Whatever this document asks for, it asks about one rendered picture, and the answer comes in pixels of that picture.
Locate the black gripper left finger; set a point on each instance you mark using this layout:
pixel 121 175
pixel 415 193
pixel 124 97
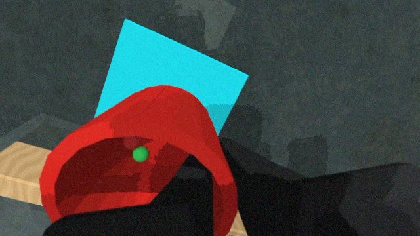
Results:
pixel 184 207

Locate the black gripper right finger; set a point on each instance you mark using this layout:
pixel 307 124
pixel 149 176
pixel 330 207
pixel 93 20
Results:
pixel 276 201

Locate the red cup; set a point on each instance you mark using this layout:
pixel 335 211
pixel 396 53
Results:
pixel 92 170

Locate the light wooden plank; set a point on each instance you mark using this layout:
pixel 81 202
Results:
pixel 20 170

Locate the green marble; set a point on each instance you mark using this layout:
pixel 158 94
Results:
pixel 140 154

